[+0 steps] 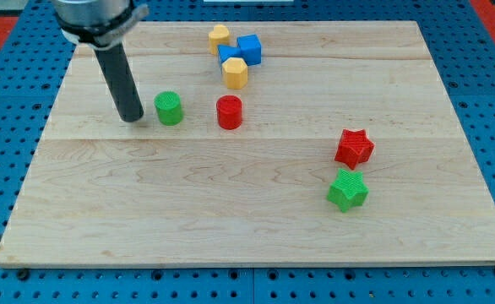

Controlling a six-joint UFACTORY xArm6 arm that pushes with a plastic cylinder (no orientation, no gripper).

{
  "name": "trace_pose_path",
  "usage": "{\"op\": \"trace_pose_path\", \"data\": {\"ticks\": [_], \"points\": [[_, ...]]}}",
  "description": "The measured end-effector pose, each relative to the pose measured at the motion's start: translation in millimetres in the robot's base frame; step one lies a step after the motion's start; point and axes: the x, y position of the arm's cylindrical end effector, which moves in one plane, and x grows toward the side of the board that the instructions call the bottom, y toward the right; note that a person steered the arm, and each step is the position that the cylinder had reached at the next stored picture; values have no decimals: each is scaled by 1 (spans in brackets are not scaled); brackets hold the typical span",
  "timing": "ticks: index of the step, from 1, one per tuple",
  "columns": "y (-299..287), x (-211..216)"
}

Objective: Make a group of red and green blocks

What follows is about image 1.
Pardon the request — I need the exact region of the blue cube block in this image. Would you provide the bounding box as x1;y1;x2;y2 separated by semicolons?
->
237;34;262;66

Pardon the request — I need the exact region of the yellow heart block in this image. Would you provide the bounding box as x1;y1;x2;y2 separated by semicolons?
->
208;24;231;55

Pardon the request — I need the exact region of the green star block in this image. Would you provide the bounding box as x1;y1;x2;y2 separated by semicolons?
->
326;168;369;213

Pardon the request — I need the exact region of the green cylinder block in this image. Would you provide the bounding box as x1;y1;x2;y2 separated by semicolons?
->
154;91;183;126

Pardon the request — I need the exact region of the yellow hexagon block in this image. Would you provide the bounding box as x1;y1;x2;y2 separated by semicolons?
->
221;57;248;90

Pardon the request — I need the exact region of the wooden board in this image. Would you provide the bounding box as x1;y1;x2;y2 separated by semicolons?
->
0;21;495;269

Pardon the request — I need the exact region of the red star block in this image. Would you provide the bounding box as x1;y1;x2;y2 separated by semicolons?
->
335;129;375;170

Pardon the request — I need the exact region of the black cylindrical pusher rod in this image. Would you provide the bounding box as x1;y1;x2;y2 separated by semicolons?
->
95;43;144;122

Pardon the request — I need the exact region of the red cylinder block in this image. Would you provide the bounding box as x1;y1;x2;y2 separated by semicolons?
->
216;95;242;130

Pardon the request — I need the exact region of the blue triangular block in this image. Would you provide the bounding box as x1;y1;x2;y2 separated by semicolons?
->
217;45;242;65

